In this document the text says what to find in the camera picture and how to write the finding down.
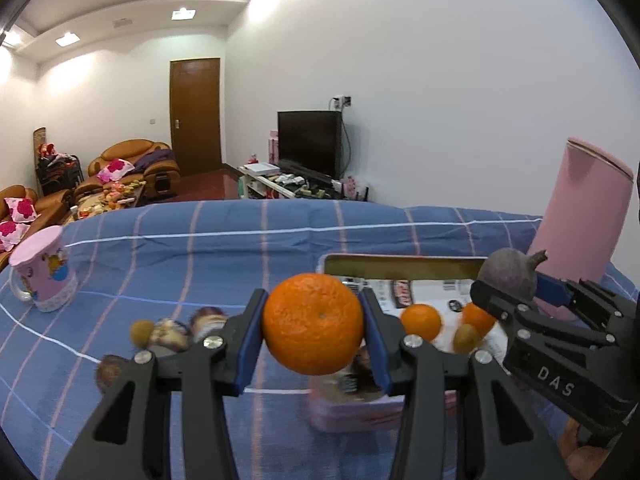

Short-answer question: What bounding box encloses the small orange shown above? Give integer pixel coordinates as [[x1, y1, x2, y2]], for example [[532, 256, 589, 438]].
[[461, 302, 498, 336], [400, 304, 444, 346]]

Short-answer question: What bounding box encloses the pink floral cushion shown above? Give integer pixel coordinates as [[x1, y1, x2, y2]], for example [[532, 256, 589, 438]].
[[4, 197, 38, 222], [96, 158, 136, 183], [0, 220, 28, 253]]

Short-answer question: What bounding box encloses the dark cluttered rack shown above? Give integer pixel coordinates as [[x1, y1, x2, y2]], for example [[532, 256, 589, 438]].
[[36, 155, 83, 196]]

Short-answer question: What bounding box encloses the brown fuzzy taro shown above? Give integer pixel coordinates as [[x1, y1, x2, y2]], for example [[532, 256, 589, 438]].
[[96, 355, 132, 393]]

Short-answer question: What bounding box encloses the black television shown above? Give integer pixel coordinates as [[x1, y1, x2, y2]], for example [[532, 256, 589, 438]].
[[277, 110, 343, 179]]

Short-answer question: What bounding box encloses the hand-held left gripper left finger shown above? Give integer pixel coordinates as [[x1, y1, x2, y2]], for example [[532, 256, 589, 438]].
[[55, 287, 271, 480]]

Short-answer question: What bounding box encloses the large orange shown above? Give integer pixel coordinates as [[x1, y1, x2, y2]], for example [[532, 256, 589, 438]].
[[261, 272, 365, 377]]

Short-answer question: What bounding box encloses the black power cable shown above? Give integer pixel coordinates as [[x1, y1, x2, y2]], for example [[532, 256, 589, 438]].
[[341, 107, 353, 181]]

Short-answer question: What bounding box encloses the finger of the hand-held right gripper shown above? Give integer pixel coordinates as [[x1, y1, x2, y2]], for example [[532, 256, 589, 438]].
[[535, 272, 617, 311], [470, 280, 538, 333]]

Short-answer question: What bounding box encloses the orange leather armchair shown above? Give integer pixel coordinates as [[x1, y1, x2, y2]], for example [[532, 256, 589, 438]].
[[88, 139, 182, 198]]

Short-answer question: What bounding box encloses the orange leather sofa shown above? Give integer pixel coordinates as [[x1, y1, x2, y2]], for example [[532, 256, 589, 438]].
[[0, 185, 73, 241]]

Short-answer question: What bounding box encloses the brown wooden door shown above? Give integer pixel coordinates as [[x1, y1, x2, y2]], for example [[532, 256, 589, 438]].
[[169, 57, 222, 177]]

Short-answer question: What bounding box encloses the pink cartoon mug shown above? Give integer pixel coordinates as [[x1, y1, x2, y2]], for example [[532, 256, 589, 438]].
[[9, 225, 78, 313]]

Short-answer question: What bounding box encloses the purple sweet potato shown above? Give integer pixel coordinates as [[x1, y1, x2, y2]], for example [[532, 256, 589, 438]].
[[477, 247, 549, 311]]

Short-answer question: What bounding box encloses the pink tin tray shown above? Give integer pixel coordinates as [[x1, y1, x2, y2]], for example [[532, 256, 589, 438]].
[[306, 254, 506, 433]]

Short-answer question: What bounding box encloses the blue plaid cloth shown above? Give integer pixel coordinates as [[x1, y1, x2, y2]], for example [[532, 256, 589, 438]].
[[0, 200, 640, 480]]

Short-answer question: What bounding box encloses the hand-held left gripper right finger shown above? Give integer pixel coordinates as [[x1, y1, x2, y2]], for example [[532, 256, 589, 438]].
[[357, 287, 571, 480]]

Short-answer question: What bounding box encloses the white television stand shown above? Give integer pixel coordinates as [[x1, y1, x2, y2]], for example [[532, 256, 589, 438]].
[[237, 162, 371, 203]]

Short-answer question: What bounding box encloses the brown shell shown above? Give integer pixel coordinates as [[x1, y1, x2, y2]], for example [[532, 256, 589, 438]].
[[150, 319, 191, 352], [189, 307, 231, 343]]

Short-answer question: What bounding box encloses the small brown round fruit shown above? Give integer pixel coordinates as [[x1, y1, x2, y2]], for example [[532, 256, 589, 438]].
[[452, 324, 478, 353], [130, 321, 155, 347]]

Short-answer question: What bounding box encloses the purple blanket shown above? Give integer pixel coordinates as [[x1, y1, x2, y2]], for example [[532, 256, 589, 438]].
[[134, 147, 173, 171]]

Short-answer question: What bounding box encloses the cluttered coffee table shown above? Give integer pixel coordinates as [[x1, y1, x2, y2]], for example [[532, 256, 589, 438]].
[[62, 180, 146, 223]]

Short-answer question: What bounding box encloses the pink electric kettle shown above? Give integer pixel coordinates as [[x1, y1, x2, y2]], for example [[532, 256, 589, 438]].
[[531, 136, 635, 322]]

